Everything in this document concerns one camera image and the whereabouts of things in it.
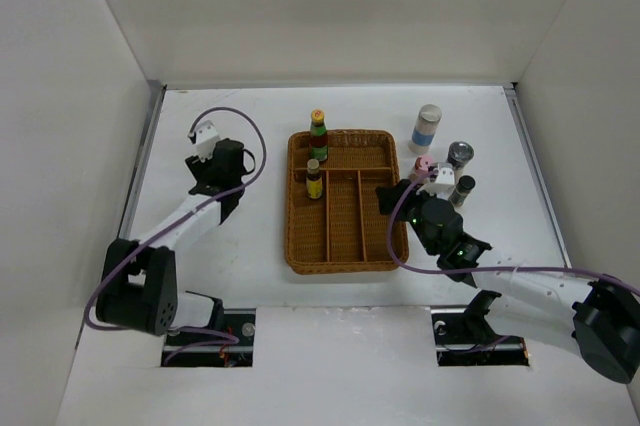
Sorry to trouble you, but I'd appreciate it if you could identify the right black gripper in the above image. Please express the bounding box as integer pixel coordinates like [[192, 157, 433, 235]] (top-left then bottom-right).
[[376, 179, 441, 256]]

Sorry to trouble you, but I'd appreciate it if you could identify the small yellow label bottle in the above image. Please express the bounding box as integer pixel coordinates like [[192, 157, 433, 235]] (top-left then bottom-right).
[[305, 158, 323, 200]]

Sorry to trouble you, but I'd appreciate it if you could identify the tall blue label spice jar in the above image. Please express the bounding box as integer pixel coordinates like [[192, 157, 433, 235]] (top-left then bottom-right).
[[409, 104, 442, 155]]

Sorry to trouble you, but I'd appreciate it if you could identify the red sauce bottle yellow cap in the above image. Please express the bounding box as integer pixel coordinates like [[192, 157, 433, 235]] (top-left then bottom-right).
[[309, 109, 328, 163]]

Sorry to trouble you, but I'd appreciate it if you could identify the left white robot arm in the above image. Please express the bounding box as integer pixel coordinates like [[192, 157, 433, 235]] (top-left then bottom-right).
[[95, 139, 253, 345]]

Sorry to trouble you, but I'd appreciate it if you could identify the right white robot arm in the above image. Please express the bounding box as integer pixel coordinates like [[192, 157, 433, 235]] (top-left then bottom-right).
[[375, 180, 639, 384]]

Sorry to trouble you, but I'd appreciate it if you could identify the pink lid spice jar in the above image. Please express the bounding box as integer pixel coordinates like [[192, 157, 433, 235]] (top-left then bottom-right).
[[411, 154, 433, 180]]

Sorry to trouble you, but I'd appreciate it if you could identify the brown wicker divided basket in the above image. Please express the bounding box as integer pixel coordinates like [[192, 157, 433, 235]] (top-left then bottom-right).
[[284, 129, 400, 275]]

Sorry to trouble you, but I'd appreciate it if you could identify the small dark spice jar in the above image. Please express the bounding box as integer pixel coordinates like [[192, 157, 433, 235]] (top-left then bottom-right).
[[448, 175, 476, 208]]

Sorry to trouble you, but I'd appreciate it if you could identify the silver top pepper grinder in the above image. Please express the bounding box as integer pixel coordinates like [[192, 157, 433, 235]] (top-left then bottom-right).
[[446, 141, 475, 171]]

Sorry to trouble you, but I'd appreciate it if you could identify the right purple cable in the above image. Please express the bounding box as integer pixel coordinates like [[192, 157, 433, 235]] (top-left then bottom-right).
[[386, 168, 640, 297]]

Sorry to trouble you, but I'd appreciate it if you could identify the purple cable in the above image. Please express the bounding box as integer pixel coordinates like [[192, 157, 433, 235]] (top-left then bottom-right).
[[83, 106, 268, 366], [386, 168, 640, 297]]

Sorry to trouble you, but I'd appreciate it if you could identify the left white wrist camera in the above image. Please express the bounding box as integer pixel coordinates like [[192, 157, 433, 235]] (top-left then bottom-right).
[[188, 120, 220, 162]]

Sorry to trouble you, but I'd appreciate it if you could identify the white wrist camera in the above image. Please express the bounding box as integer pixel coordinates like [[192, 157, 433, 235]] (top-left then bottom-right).
[[422, 163, 456, 195], [188, 120, 220, 162]]

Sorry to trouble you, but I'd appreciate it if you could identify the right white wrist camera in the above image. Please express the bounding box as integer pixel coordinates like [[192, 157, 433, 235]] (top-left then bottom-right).
[[422, 163, 456, 195]]

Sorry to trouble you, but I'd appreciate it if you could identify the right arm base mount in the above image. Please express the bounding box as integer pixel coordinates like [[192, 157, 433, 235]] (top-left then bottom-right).
[[431, 291, 529, 367]]

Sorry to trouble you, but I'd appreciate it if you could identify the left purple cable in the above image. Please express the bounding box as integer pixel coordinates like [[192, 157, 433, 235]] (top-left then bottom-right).
[[83, 106, 268, 366]]

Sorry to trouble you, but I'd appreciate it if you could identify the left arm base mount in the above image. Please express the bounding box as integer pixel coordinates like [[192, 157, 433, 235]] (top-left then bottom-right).
[[160, 309, 257, 369]]

